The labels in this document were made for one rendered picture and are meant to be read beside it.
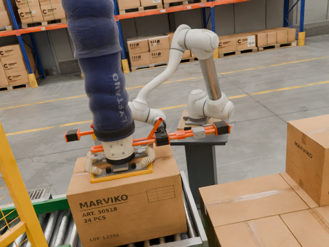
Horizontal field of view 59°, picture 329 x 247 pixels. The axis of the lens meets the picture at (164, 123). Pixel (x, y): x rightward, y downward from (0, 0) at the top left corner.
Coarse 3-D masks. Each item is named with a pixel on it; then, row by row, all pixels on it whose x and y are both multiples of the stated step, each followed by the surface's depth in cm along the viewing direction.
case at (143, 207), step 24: (168, 168) 158; (72, 192) 149; (96, 192) 149; (120, 192) 151; (144, 192) 153; (168, 192) 155; (72, 216) 153; (96, 216) 155; (120, 216) 157; (144, 216) 159; (168, 216) 161; (96, 240) 161; (120, 240) 163; (144, 240) 166
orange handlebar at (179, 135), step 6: (210, 126) 168; (84, 132) 185; (90, 132) 185; (174, 132) 167; (180, 132) 165; (186, 132) 167; (192, 132) 164; (210, 132) 164; (144, 138) 166; (174, 138) 163; (180, 138) 164; (132, 144) 161; (138, 144) 162; (144, 144) 162; (90, 150) 161; (96, 150) 160; (102, 150) 160
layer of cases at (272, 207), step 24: (216, 192) 198; (240, 192) 195; (264, 192) 192; (288, 192) 189; (216, 216) 177; (240, 216) 174; (264, 216) 172; (288, 216) 169; (312, 216) 167; (216, 240) 166; (240, 240) 158; (264, 240) 155; (288, 240) 153; (312, 240) 151
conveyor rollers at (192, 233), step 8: (184, 200) 194; (40, 216) 199; (56, 216) 199; (64, 216) 195; (0, 224) 196; (16, 224) 197; (40, 224) 193; (48, 224) 190; (64, 224) 188; (72, 224) 189; (192, 224) 173; (0, 232) 192; (24, 232) 188; (48, 232) 183; (64, 232) 183; (72, 232) 180; (192, 232) 167; (16, 240) 180; (48, 240) 179; (56, 240) 175; (72, 240) 174; (160, 240) 165; (176, 240) 163
